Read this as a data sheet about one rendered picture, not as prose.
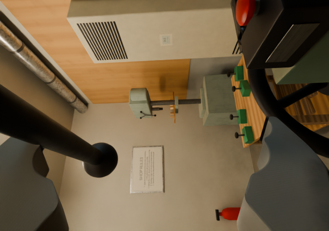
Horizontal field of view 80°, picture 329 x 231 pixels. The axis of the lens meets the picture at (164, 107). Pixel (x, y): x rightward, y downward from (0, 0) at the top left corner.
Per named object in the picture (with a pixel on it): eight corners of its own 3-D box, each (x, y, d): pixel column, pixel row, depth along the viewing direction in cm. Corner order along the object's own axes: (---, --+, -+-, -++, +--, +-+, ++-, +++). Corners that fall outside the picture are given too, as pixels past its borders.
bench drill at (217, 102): (250, 92, 273) (137, 97, 280) (270, 65, 216) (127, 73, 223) (257, 125, 254) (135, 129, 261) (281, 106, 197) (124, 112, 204)
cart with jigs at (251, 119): (288, 76, 184) (219, 79, 186) (333, 30, 131) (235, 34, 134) (310, 146, 158) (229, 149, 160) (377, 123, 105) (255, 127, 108)
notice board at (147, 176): (163, 145, 294) (132, 146, 296) (162, 145, 292) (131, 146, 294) (163, 192, 268) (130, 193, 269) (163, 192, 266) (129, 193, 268)
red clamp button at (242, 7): (242, 8, 20) (231, 9, 20) (253, -21, 17) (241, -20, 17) (247, 32, 19) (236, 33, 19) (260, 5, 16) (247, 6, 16)
